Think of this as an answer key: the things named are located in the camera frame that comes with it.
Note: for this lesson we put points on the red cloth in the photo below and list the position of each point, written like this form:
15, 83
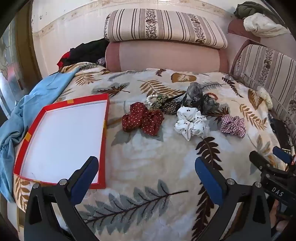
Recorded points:
63, 60

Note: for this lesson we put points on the small cream scrunchie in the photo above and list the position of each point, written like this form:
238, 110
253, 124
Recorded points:
264, 96

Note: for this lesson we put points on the pink plaid scrunchie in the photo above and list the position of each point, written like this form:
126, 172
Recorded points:
233, 126

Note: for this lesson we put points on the leaf print blanket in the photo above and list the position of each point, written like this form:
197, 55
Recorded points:
148, 162

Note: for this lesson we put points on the white cherry print scrunchie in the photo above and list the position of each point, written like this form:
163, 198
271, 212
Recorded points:
189, 124

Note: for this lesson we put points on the red cardboard box lid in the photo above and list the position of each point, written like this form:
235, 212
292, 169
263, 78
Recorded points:
64, 139

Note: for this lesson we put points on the pink sofa armrest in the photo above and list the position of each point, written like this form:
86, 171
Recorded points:
238, 30

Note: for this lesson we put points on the olive patterned scrunchie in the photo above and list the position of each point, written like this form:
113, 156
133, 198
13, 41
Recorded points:
166, 107

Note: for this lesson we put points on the light blue cloth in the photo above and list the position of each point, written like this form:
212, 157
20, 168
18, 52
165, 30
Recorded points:
34, 104

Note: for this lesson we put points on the red polka dot scrunchie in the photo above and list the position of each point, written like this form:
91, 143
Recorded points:
143, 120

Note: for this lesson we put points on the black hair claw clip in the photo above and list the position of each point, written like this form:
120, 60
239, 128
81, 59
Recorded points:
175, 97

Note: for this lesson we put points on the striped floral sofa backrest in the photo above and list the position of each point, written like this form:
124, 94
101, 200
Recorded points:
266, 67

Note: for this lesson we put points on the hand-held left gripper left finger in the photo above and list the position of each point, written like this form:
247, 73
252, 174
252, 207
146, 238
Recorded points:
85, 180

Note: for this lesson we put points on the black clothing pile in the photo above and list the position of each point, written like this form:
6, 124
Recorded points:
90, 52

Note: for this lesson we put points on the grey patterned cloth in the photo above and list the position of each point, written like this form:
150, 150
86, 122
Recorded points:
101, 61

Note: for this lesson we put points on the white crumpled garment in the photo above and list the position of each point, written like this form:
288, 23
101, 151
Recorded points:
263, 26

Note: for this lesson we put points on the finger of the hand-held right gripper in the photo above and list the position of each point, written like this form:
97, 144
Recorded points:
282, 154
263, 161

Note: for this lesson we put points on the grey sheer scrunchie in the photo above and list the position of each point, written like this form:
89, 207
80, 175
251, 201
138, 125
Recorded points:
196, 97

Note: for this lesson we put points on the pink bolster cushion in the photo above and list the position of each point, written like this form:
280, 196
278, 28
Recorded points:
166, 56

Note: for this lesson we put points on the striped floral cushion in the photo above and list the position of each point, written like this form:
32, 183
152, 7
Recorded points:
166, 25

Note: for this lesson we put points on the wooden glass door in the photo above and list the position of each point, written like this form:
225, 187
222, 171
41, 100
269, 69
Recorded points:
13, 64

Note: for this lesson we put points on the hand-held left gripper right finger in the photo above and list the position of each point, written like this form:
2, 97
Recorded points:
208, 180

